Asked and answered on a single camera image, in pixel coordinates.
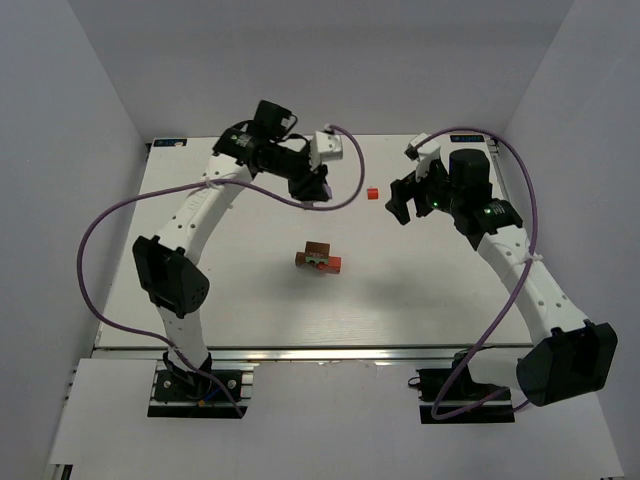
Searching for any green notched block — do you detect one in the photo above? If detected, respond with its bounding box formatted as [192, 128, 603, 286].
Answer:
[305, 252, 330, 266]

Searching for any red rectangular block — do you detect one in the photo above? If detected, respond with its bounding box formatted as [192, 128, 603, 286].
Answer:
[318, 256, 342, 274]

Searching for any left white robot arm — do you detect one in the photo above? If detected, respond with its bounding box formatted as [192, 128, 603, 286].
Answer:
[133, 100, 342, 372]

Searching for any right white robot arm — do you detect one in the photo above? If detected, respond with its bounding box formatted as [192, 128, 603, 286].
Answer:
[386, 146, 618, 406]

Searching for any right blue label sticker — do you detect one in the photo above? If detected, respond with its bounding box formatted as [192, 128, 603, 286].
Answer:
[449, 134, 485, 143]

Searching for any blue label sticker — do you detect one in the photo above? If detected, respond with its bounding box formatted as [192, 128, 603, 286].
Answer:
[152, 138, 187, 148]
[449, 134, 485, 143]

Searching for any left blue label sticker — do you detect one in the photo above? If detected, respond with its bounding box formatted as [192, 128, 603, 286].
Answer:
[152, 138, 187, 148]

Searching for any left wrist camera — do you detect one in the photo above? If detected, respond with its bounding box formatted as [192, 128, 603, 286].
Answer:
[310, 131, 343, 170]

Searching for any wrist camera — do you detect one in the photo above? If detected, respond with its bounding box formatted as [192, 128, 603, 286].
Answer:
[404, 133, 441, 178]
[310, 131, 343, 170]

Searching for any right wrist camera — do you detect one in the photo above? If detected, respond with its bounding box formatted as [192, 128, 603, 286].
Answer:
[404, 133, 441, 178]

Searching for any aluminium table frame rail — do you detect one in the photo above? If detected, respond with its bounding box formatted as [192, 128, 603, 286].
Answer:
[487, 135, 569, 362]

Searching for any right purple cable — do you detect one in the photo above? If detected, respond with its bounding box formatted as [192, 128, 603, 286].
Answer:
[414, 126, 541, 421]

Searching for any purple cable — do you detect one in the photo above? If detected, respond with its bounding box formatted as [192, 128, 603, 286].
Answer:
[414, 126, 541, 421]
[75, 124, 367, 419]

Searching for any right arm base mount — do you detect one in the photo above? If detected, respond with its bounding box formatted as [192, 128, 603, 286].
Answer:
[407, 352, 515, 425]

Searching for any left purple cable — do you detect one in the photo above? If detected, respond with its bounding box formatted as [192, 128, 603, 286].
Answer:
[75, 124, 367, 419]

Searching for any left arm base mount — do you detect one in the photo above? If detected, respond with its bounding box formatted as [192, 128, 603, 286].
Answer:
[147, 361, 253, 420]

